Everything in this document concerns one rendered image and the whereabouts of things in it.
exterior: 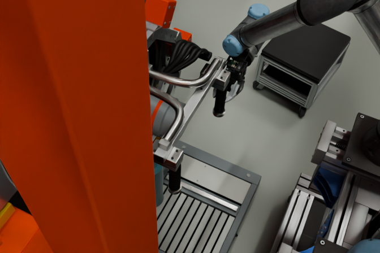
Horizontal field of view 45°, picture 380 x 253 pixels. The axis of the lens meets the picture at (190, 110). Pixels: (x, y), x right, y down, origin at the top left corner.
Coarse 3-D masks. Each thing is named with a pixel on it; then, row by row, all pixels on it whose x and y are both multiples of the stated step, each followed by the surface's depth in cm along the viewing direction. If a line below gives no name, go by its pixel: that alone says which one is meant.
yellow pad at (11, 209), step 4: (8, 204) 142; (4, 208) 141; (8, 208) 141; (12, 208) 143; (0, 212) 140; (4, 212) 140; (8, 212) 142; (12, 212) 144; (0, 216) 139; (4, 216) 141; (8, 216) 143; (0, 220) 139; (4, 220) 142; (0, 224) 140; (0, 228) 141
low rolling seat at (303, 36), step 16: (288, 32) 250; (304, 32) 250; (320, 32) 251; (336, 32) 251; (272, 48) 242; (288, 48) 243; (304, 48) 243; (320, 48) 243; (336, 48) 244; (272, 64) 243; (288, 64) 237; (304, 64) 236; (320, 64) 236; (336, 64) 262; (256, 80) 261; (272, 80) 253; (288, 80) 260; (304, 80) 237; (320, 80) 234; (288, 96) 252; (304, 96) 247; (304, 112) 253
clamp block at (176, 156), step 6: (156, 144) 131; (174, 150) 130; (180, 150) 130; (168, 156) 128; (174, 156) 128; (180, 156) 129; (156, 162) 132; (168, 162) 129; (174, 162) 127; (180, 162) 132; (168, 168) 131; (174, 168) 130
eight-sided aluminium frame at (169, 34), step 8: (152, 24) 136; (152, 32) 134; (160, 32) 139; (168, 32) 146; (176, 32) 153; (152, 40) 136; (168, 40) 148; (176, 40) 155; (168, 48) 164; (168, 56) 167; (160, 88) 174; (168, 88) 173; (152, 136) 172
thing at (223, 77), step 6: (204, 66) 150; (204, 72) 148; (222, 72) 148; (228, 72) 148; (216, 78) 147; (222, 78) 147; (228, 78) 149; (216, 84) 149; (222, 84) 147; (222, 90) 150
